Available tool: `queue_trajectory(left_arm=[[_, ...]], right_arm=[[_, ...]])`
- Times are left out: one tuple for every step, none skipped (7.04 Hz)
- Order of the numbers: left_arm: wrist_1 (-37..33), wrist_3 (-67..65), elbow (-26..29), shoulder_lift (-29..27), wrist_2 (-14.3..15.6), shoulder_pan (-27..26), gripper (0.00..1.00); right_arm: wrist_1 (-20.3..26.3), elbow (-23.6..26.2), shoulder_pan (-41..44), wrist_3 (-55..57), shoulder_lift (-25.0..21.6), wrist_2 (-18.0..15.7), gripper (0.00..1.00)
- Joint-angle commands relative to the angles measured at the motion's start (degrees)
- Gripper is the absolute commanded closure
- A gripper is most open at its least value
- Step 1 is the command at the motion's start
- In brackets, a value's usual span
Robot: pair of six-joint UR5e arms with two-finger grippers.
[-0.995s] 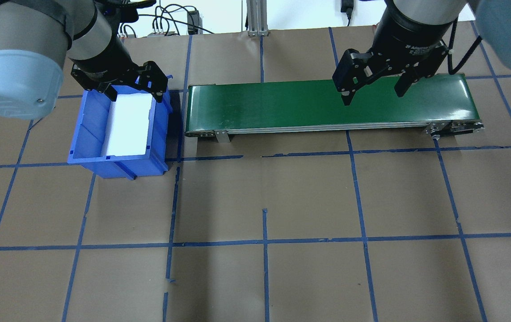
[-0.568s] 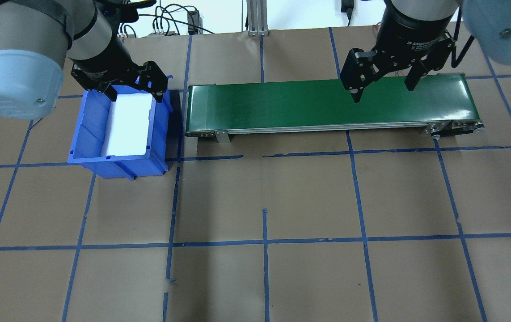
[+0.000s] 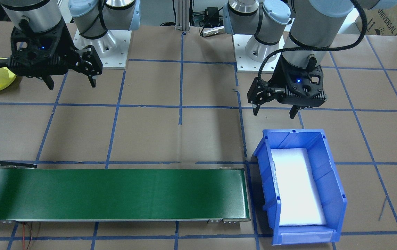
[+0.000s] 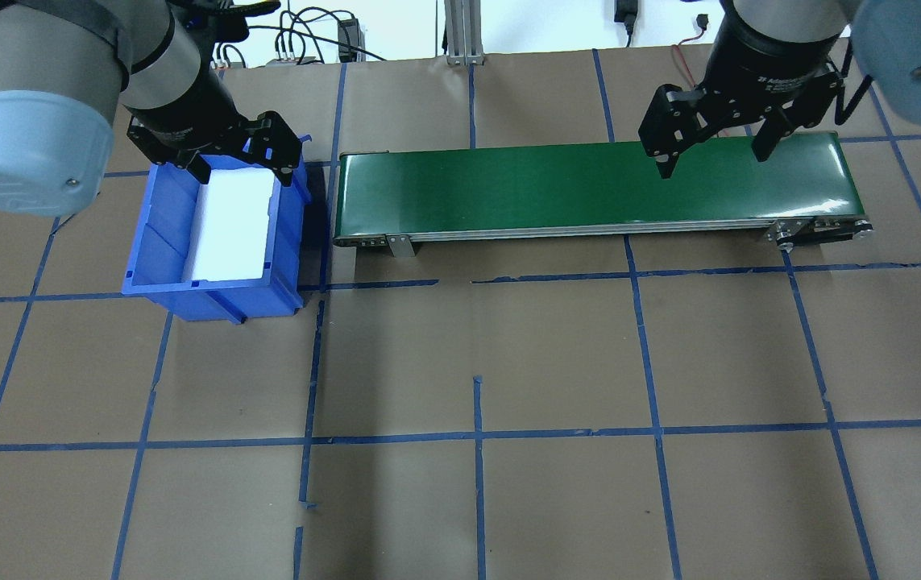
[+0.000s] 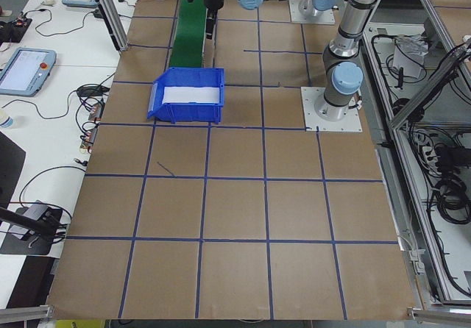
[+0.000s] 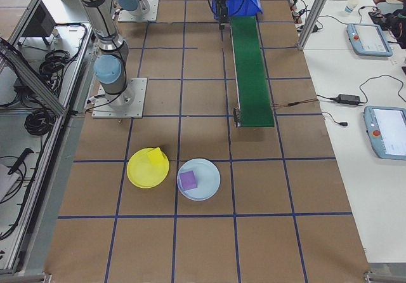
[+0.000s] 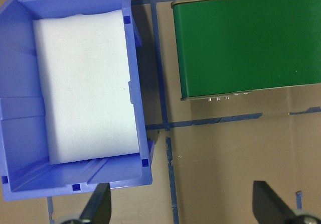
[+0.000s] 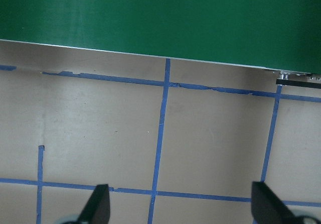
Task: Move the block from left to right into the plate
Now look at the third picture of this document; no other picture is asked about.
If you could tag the blue plastic storage bin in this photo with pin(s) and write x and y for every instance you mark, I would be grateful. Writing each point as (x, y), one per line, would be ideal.
(327, 187)

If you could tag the brown cardboard box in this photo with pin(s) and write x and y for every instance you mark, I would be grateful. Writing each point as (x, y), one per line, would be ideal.
(389, 21)

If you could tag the black power adapter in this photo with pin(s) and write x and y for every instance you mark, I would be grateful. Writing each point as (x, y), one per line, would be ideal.
(212, 14)

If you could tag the green conveyor belt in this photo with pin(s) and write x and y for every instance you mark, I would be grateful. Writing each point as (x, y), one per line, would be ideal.
(115, 194)

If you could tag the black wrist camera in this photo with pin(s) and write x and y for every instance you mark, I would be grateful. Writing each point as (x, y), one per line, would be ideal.
(302, 97)
(38, 67)

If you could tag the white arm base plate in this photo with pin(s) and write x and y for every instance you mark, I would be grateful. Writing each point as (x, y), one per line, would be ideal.
(243, 67)
(115, 59)

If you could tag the aluminium profile post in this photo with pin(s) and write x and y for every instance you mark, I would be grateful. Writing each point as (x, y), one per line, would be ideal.
(182, 15)

